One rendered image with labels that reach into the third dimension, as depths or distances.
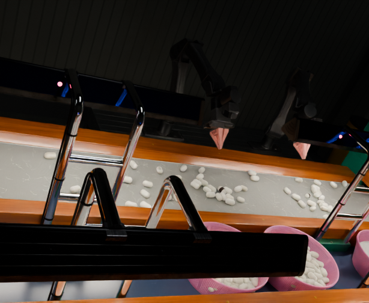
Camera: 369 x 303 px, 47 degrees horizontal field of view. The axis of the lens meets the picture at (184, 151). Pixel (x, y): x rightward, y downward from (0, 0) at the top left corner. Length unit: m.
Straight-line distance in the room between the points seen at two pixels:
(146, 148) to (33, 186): 0.48
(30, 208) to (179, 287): 0.46
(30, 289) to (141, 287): 0.28
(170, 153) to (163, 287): 0.59
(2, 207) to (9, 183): 0.14
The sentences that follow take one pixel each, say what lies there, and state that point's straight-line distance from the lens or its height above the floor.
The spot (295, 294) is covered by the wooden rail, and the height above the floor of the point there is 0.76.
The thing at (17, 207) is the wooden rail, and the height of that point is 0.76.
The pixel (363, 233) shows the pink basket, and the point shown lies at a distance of 1.84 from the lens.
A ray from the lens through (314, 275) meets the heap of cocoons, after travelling 1.46.
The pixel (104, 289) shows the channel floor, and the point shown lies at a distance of 1.18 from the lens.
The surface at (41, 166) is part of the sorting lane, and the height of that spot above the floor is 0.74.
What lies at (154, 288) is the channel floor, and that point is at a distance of 1.23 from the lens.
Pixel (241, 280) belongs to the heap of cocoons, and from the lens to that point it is 1.28.
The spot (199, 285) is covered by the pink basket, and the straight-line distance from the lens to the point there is 1.25.
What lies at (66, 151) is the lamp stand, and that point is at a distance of 1.04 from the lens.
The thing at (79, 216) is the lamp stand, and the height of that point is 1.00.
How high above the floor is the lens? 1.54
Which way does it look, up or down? 28 degrees down
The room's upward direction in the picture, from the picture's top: 23 degrees clockwise
